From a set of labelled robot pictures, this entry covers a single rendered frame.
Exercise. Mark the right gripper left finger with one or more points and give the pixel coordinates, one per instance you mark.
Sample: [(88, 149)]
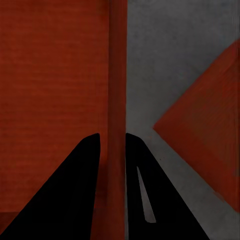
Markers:
[(63, 207)]

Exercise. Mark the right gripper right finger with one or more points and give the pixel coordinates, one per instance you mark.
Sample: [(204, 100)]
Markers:
[(174, 220)]

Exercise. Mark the storage box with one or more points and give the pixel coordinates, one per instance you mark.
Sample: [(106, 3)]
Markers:
[(63, 77), (203, 125)]

